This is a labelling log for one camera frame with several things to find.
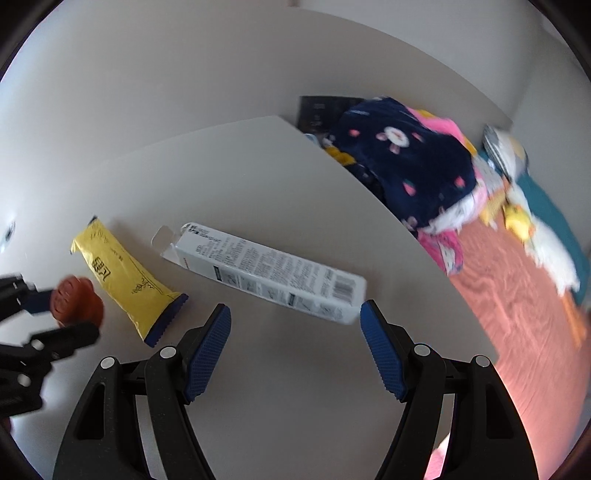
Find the black wall socket panel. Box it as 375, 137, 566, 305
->
297, 95, 363, 134

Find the white long cardboard box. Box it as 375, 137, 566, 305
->
151, 222, 367, 325

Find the yellow snack wrapper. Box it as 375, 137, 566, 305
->
71, 217, 188, 348

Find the orange red bottle cap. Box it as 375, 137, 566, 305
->
50, 275, 104, 328

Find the patchwork checkered pillow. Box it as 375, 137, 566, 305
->
483, 125, 529, 181

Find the yellow polka dot cushion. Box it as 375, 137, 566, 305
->
479, 190, 506, 226

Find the yellow duck plush toy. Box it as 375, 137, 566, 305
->
503, 203, 535, 243

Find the navy patterned fleece blanket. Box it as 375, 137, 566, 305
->
325, 97, 477, 231

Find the grey bedside table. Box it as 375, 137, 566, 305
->
1, 117, 495, 479

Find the pink white clothes pile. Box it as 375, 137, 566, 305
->
410, 108, 506, 276

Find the teal pillow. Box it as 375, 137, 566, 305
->
517, 173, 590, 306

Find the pink bed sheet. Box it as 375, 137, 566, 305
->
450, 221, 590, 479

